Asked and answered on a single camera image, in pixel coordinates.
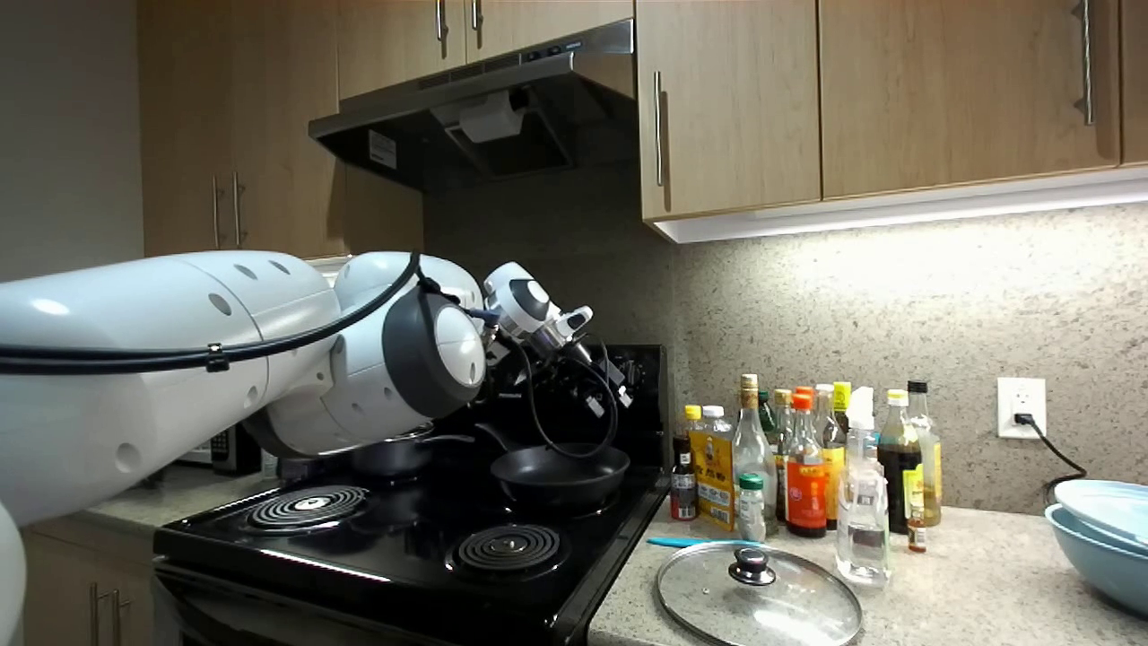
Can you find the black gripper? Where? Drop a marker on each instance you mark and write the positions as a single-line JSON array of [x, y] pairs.
[[582, 361]]

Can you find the black frying pan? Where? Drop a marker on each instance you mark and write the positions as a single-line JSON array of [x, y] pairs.
[[560, 470]]

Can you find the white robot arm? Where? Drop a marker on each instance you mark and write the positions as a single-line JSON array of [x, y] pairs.
[[181, 347]]

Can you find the yellow-capped bottle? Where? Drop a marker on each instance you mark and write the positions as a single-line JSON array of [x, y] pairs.
[[690, 414]]

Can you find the white-capped bottle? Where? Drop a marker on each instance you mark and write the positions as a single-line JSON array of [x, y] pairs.
[[717, 414]]

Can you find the small black-capped bottle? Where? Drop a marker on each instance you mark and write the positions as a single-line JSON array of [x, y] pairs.
[[682, 498]]

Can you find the tall clear oil bottle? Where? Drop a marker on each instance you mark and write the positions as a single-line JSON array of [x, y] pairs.
[[753, 443]]

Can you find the teal kitchen knife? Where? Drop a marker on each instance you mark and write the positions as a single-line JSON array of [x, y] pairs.
[[682, 542]]

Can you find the green-labelled bottle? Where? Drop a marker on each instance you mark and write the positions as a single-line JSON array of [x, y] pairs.
[[775, 452]]

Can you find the black coil stove burner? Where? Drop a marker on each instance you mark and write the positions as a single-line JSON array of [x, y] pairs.
[[506, 551], [298, 508]]

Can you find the green-capped white bottle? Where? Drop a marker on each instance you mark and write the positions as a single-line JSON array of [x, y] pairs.
[[753, 513]]

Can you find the orange sauce bottle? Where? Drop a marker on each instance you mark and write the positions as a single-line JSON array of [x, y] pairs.
[[809, 490]]

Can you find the lime-capped bottle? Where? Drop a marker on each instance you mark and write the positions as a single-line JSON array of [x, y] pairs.
[[841, 401]]

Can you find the large glass pot lid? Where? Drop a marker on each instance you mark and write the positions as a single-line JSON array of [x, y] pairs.
[[720, 604]]

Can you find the clear spray bottle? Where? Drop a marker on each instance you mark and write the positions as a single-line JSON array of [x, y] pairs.
[[863, 526]]

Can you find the black range hood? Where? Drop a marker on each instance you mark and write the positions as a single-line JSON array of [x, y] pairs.
[[477, 130]]

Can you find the dark soy sauce bottle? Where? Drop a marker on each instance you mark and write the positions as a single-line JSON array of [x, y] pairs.
[[900, 477]]

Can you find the black electric stove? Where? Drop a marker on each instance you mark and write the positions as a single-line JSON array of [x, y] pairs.
[[361, 574]]

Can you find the black-capped yellow oil bottle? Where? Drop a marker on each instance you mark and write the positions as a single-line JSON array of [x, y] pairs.
[[931, 477]]

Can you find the under-cabinet light strip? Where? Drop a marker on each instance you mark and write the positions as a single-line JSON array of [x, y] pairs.
[[900, 208]]

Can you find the light blue bowl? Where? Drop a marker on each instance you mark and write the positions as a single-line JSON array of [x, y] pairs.
[[1114, 508], [1098, 574]]

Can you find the wooden base cabinet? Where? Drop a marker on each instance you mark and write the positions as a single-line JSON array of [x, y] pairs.
[[74, 596]]

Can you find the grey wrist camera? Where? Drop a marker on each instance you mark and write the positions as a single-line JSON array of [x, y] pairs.
[[573, 319]]

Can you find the short wooden wall cabinet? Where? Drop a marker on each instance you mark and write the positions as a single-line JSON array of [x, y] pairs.
[[538, 23]]

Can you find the white wall outlet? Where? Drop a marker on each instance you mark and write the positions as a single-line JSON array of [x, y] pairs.
[[1030, 392]]

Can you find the wide wooden wall cabinet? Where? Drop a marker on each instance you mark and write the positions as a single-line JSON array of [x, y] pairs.
[[934, 84]]

